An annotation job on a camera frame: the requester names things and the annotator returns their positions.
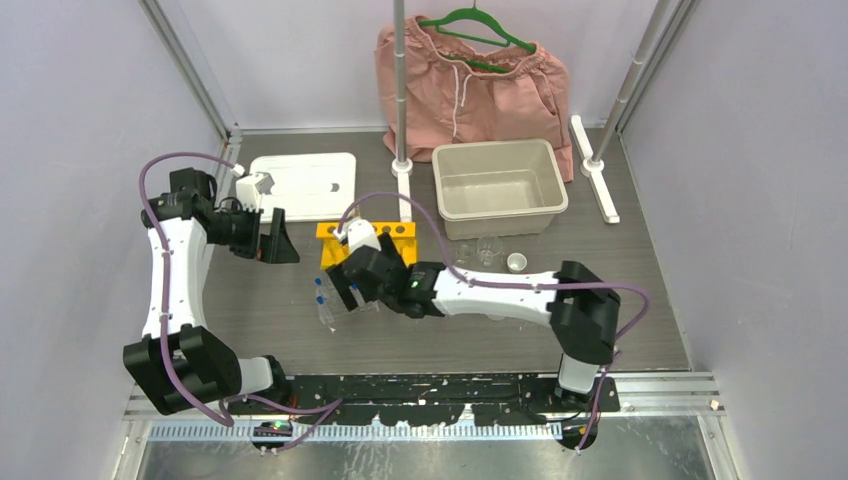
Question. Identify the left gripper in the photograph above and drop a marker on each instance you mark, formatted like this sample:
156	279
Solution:
276	247

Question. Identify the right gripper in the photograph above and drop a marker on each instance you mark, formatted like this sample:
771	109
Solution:
343	280

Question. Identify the blue capped tube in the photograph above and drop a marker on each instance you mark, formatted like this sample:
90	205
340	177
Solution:
361	303
324	312
321	291

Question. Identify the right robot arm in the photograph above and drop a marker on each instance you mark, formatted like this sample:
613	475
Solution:
571	302

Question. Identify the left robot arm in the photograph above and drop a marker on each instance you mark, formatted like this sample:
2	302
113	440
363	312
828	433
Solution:
179	361

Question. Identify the clear well plate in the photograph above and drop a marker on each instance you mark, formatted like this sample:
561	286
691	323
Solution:
332	309

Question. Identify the white flat tray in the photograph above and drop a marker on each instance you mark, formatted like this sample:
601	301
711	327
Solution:
308	187

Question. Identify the yellow test tube rack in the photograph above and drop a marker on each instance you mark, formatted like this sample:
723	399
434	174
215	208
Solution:
403	236

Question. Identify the left white stand base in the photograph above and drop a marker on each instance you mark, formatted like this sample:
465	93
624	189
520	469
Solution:
403	189

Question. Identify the white stand base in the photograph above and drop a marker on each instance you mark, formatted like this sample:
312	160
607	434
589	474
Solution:
403	189
592	166

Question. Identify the small glass beaker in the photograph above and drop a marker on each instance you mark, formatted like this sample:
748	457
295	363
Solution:
464	255

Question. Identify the large glass beaker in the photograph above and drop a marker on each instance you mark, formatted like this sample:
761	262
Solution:
489	250

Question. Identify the beige plastic bin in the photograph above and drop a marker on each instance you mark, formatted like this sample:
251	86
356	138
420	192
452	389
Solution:
497	188

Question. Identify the white small cup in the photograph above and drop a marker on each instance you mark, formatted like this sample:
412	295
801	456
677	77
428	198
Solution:
516	263

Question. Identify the pink shorts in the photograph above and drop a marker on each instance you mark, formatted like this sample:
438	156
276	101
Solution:
456	94

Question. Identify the left metal stand pole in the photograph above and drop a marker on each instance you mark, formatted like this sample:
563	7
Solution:
400	78

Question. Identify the metal stand pole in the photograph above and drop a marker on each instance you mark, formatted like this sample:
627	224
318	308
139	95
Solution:
631	78
400	78

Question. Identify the right white stand base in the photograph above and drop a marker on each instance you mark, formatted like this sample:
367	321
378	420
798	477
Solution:
592	166

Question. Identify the green clothes hanger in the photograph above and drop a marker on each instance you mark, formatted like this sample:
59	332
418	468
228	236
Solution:
504	39

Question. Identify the right metal stand pole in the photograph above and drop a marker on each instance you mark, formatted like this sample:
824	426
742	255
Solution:
631	78

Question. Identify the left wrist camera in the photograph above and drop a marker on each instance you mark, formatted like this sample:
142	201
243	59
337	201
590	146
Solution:
251	188

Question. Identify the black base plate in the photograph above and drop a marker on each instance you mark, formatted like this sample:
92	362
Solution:
499	399

